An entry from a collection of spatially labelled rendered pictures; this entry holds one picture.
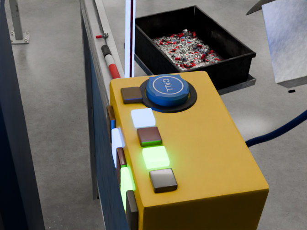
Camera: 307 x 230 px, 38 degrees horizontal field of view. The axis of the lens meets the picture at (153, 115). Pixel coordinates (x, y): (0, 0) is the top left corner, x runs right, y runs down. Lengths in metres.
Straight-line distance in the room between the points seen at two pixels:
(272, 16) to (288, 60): 0.08
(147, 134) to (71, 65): 2.03
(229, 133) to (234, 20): 2.53
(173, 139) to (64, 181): 1.42
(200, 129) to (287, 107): 1.86
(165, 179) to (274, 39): 0.44
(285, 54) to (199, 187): 0.42
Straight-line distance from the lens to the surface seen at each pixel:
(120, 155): 0.38
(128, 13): 0.64
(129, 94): 0.40
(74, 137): 1.95
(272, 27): 0.74
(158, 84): 0.41
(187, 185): 0.34
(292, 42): 0.72
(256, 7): 0.90
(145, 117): 0.38
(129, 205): 0.34
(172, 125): 0.38
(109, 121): 0.41
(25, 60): 2.46
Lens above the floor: 1.32
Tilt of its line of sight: 40 degrees down
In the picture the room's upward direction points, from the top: 4 degrees clockwise
